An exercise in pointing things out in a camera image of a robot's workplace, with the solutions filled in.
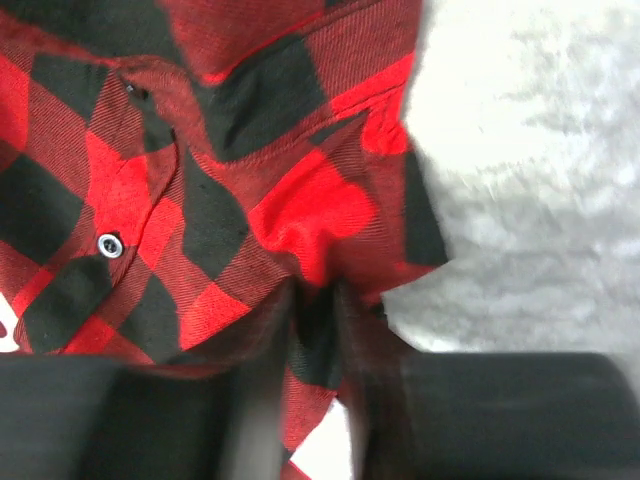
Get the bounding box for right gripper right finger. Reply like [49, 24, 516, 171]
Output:
[334, 283, 639, 479]

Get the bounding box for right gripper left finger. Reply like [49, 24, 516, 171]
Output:
[1, 284, 294, 479]

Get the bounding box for red black plaid shirt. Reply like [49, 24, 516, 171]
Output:
[1, 1, 447, 479]

